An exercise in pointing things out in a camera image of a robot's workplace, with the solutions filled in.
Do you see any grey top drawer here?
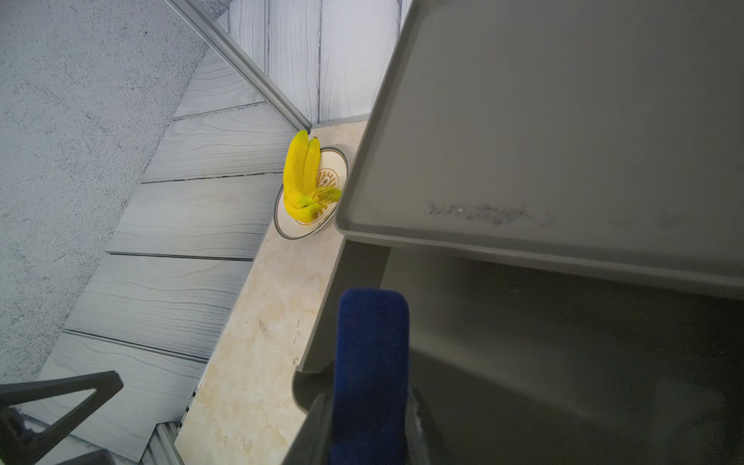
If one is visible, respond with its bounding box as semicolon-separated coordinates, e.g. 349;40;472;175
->
292;240;743;464

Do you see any cream round plate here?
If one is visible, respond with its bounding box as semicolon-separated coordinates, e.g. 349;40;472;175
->
273;146;349;240

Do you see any yellow banana bunch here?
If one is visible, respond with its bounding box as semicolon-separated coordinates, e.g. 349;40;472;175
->
283;130;342;224

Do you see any left metal frame post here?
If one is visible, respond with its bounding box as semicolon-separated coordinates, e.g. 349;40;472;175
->
166;0;312;131

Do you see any three-drawer storage cabinet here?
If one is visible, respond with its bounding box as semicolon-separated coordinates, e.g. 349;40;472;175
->
293;0;744;465

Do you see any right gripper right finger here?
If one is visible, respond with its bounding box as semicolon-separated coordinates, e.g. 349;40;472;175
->
282;393;333;465

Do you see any blue brooch box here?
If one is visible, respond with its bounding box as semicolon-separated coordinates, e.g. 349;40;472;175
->
329;289;410;464

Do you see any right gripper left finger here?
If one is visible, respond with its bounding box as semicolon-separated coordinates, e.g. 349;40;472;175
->
0;370;125;465

